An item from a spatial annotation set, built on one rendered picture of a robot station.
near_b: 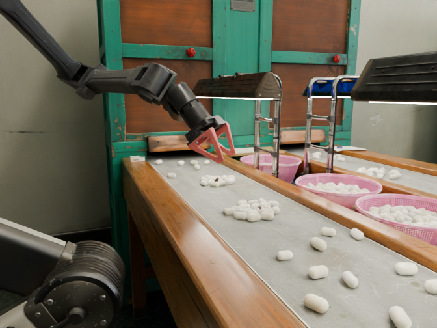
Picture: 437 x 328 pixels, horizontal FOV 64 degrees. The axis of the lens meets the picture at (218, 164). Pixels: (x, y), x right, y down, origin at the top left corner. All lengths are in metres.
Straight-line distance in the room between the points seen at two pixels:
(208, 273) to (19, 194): 2.09
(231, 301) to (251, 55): 1.46
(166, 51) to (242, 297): 1.32
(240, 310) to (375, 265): 0.32
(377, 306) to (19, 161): 2.26
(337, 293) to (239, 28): 1.43
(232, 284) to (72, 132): 2.04
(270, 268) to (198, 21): 1.32
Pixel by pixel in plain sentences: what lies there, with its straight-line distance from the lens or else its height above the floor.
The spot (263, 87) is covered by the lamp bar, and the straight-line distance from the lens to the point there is 0.96.
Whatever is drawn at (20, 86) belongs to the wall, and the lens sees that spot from 2.49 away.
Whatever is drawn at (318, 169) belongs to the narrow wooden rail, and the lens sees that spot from 1.49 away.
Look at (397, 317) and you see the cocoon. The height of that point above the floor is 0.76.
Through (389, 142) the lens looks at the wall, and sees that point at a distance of 3.76.
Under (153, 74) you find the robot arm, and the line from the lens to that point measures 0.83.
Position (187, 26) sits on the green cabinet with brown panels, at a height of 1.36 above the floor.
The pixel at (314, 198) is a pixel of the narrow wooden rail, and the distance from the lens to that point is 1.02.
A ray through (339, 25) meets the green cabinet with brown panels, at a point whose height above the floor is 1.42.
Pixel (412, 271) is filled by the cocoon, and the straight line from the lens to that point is 0.71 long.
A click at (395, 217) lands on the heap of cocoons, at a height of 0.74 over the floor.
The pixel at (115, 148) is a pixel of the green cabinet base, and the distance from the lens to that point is 1.65.
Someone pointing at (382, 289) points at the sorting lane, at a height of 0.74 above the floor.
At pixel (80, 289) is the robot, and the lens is 0.58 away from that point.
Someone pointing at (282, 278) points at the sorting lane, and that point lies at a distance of 0.64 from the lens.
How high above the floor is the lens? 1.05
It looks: 11 degrees down
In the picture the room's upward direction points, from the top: straight up
